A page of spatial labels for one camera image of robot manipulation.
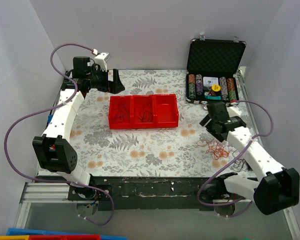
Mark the orange red wire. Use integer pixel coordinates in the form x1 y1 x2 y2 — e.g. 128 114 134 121
196 139 237 161

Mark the blue storage bin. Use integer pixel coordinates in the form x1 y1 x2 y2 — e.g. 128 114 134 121
6 228 128 240

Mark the yellow dealer chip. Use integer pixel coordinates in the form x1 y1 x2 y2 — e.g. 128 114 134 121
211 84 221 92

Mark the teal card box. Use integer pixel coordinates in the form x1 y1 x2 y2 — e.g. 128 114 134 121
205 95 222 101

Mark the blue toy brick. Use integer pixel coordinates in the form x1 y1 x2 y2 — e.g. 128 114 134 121
47 114 53 125

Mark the playing card deck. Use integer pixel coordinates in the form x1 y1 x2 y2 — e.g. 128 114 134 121
203 76 219 87

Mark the red storage bin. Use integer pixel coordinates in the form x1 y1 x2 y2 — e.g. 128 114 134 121
28 234 102 240

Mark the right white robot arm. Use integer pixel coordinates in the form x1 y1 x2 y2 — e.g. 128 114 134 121
197 101 300 215

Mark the purple cable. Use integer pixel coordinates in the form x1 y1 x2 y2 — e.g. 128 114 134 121
4 43 115 226
197 99 275 218

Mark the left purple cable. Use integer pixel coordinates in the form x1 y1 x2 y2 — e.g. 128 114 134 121
4 43 115 226

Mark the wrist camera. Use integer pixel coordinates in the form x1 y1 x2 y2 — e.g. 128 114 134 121
227 101 242 118
94 52 111 71

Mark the red three-compartment tray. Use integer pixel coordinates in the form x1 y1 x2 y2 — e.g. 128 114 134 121
108 94 179 130

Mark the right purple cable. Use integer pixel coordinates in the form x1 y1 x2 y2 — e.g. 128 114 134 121
197 99 275 218

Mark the yellow storage bin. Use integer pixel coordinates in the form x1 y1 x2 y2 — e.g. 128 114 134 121
0 235 30 240

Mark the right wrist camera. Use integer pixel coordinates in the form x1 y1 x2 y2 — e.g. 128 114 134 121
227 101 242 118

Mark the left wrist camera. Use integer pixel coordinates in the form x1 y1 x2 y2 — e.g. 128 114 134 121
94 52 111 71

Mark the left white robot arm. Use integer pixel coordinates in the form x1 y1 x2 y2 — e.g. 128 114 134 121
32 52 125 200

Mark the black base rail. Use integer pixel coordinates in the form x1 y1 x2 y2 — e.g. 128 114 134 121
68 176 213 211

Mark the black poker chip case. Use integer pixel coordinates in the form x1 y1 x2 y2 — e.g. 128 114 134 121
185 38 247 105

